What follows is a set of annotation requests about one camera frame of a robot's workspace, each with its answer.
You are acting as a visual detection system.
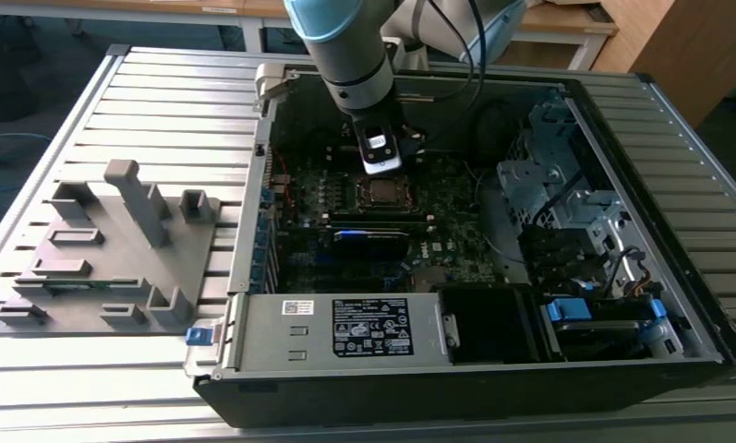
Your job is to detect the silver CPU plate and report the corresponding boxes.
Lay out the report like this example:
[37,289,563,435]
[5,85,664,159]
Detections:
[368,180,409,204]

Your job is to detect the metal socket cover frame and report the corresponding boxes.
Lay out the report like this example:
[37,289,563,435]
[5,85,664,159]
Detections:
[356,177,420,212]

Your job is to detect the metal CPU socket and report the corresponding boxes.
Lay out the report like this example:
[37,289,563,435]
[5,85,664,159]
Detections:
[355,173,423,213]

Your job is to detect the black RAM slot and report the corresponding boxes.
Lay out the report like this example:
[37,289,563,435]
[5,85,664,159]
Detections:
[328,218,435,231]
[325,210,431,222]

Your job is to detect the grey case latch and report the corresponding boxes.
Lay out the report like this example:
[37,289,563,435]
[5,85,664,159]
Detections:
[253,63,301,114]

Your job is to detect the silver metal drive cage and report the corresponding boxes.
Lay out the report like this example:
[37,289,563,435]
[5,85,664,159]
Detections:
[495,99,634,259]

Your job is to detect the pale blue teach pendant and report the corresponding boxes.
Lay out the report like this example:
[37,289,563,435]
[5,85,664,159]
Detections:
[459,0,530,66]

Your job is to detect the green motherboard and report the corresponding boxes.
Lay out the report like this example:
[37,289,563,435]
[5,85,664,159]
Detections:
[260,147,518,294]

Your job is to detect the black graphics card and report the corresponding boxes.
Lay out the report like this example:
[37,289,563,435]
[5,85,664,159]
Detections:
[332,228,416,273]

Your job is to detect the wooden top desk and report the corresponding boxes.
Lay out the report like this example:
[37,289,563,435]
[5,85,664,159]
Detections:
[261,0,620,70]
[0,0,265,52]

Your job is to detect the black disk bay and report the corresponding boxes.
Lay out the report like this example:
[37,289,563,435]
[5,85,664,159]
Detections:
[519,225,610,296]

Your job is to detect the black power supply label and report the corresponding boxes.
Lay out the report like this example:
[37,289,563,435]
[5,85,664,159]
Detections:
[332,297,413,357]

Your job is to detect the black plastic shroud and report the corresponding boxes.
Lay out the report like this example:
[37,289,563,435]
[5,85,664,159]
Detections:
[439,285,546,365]

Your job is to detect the grey power supply unit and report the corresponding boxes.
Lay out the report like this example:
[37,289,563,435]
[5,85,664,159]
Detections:
[217,291,461,373]

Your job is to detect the wooden cabinet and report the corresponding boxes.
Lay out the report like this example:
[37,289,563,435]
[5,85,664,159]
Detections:
[592,0,736,128]

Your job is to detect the blue disk carrier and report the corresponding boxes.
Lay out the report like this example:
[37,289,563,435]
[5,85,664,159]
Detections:
[543,297,675,364]

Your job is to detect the grey plastic parts rack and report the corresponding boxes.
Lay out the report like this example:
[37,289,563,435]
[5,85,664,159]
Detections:
[0,159,225,336]

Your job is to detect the black hard disk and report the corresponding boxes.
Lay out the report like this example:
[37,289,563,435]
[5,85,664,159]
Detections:
[555,321,644,361]

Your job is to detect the black open PC case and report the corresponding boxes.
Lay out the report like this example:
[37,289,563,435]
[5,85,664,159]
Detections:
[182,62,736,430]

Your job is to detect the green RAM stick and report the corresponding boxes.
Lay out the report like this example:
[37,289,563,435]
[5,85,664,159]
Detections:
[44,279,114,294]

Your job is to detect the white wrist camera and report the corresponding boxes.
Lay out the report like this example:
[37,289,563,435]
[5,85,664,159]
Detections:
[359,124,405,176]

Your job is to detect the black looped case cable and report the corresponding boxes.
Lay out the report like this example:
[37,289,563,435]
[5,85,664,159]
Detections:
[471,99,524,168]

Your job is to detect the grey braided wire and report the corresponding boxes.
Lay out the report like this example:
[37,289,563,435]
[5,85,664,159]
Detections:
[464,161,505,198]

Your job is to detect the black drive data cable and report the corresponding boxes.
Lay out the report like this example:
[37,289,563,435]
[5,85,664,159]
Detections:
[531,168,588,227]

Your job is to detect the black drive power cable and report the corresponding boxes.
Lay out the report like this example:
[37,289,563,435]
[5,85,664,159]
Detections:
[604,245,656,301]

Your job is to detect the blue floor cable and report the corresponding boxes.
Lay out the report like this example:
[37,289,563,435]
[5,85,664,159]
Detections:
[0,131,57,145]

